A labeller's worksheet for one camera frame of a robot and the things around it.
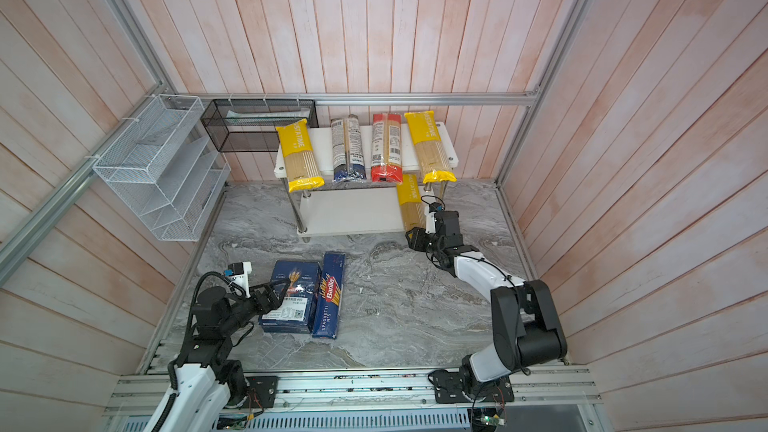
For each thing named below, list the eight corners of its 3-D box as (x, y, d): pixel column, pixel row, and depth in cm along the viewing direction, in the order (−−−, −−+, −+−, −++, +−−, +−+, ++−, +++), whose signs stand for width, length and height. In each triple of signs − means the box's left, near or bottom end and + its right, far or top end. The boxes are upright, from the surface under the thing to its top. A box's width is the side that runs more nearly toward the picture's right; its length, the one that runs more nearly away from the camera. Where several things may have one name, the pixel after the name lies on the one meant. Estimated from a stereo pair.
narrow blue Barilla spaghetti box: (314, 339, 84) (311, 334, 80) (325, 251, 102) (323, 244, 99) (351, 339, 84) (350, 334, 80) (356, 251, 102) (355, 244, 99)
